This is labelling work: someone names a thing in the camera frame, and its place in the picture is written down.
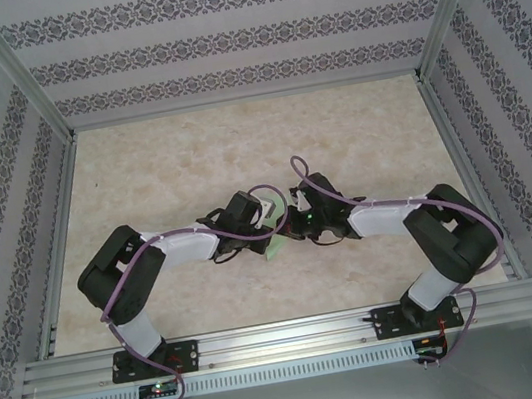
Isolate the light green cloth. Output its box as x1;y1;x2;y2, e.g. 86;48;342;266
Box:
254;194;298;264

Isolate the circuit board with green light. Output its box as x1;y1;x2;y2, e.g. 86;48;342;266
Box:
136;378;180;399

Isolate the long aluminium base rail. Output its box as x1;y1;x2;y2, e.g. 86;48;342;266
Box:
16;281;532;399

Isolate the aluminium side rail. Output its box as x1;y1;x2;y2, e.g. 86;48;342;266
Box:
5;132;112;361
414;64;531;292

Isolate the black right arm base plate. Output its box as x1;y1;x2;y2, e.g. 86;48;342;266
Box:
369;294;465;343

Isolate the thin aluminium cross rail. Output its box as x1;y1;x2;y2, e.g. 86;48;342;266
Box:
65;63;425;136

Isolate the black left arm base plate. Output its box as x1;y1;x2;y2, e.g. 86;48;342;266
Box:
109;338;204;385

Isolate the slotted white cable duct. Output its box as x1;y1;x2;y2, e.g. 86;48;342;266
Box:
45;340;420;399

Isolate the circuit board with orange light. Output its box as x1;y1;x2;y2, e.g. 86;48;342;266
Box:
410;331;450;362

